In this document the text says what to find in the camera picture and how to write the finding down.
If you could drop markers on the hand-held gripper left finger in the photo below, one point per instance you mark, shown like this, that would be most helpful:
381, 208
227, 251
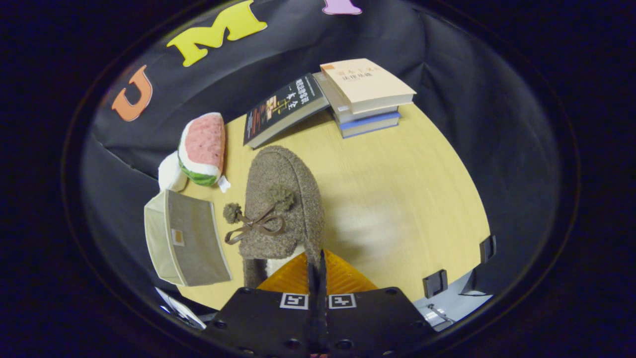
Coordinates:
263, 323

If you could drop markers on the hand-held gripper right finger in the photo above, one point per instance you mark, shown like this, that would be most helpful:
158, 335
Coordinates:
372, 323

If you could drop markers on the grey fabric storage box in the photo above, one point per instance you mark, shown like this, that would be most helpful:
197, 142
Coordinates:
194, 238

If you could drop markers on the black table clamp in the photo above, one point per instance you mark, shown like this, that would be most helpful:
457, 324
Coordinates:
435, 283
488, 248

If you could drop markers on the white paper sheet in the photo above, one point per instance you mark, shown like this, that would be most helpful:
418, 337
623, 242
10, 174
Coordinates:
181, 311

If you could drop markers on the white plush toy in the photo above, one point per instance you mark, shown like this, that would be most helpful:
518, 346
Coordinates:
170, 174

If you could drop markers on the watermelon slice plush toy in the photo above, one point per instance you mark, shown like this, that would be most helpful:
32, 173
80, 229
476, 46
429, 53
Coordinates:
203, 141

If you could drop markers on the blue cover book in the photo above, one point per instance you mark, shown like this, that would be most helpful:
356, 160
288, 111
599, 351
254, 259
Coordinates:
370, 126

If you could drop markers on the black backdrop cloth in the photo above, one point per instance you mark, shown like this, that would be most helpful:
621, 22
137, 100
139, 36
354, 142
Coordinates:
497, 149

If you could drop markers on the black cover book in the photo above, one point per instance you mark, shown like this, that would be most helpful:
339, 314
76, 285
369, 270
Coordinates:
283, 107

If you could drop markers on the grey cover book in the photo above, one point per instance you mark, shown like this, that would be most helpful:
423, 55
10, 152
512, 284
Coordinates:
338, 107

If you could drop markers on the beige cover book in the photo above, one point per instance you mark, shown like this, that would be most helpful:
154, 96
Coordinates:
365, 82

